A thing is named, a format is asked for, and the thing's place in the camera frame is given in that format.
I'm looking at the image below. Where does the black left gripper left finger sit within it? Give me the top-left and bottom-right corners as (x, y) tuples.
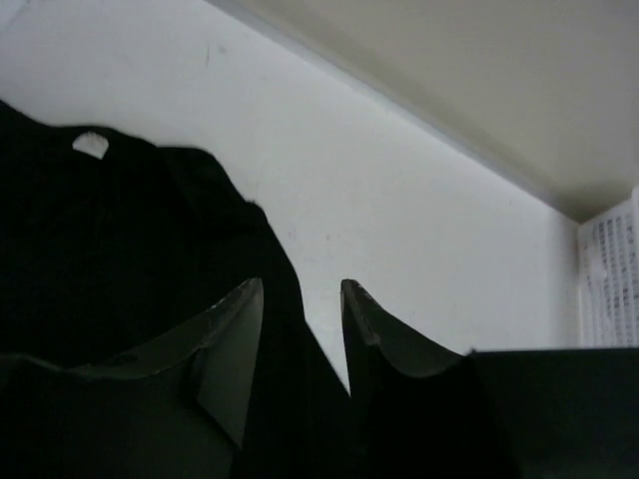
(1, 278), (264, 478)

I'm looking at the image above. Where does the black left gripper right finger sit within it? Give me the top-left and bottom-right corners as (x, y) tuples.
(340, 279), (638, 478)

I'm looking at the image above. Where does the white plastic laundry basket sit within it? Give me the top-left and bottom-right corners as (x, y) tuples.
(577, 189), (638, 347)

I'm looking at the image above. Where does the black tank top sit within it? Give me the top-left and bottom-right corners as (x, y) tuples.
(1, 105), (365, 478)

